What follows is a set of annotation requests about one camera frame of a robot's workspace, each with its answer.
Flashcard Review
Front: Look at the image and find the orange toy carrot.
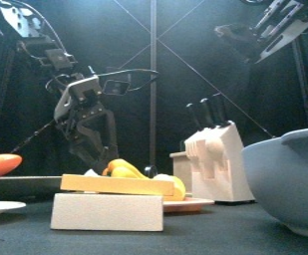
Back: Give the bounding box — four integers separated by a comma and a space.
0, 152, 25, 177

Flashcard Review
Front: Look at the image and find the yellow toy banana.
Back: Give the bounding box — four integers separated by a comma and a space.
101, 157, 151, 180

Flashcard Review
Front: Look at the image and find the yellow wooden board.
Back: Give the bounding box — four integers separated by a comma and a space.
60, 173, 176, 197

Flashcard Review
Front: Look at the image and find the small black round knob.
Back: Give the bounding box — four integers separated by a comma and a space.
144, 164, 160, 179

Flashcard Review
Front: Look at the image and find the small beige box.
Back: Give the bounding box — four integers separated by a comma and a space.
168, 150, 193, 193

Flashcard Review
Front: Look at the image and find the white rectangular box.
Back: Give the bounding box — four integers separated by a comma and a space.
50, 192, 165, 233

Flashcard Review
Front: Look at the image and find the yellow toy food piece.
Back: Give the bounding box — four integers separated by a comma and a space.
153, 173, 188, 202

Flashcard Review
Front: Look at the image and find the pink plate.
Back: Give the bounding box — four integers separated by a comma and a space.
161, 196, 216, 214

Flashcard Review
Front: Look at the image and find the white toy knife block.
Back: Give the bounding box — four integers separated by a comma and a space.
183, 121, 256, 204

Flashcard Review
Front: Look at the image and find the large blue-grey bowl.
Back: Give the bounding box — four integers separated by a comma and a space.
240, 126, 308, 242

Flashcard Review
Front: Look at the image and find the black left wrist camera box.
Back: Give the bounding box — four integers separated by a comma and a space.
102, 79, 132, 98

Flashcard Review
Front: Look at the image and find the black left wrist camera cable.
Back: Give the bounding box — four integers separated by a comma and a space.
45, 68, 160, 94

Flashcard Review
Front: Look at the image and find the vertical metal frame pole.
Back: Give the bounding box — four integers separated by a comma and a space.
149, 0, 159, 167

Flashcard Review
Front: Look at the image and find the black knife handle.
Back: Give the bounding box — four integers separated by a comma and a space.
211, 93, 234, 128
185, 103, 204, 132
199, 97, 217, 129

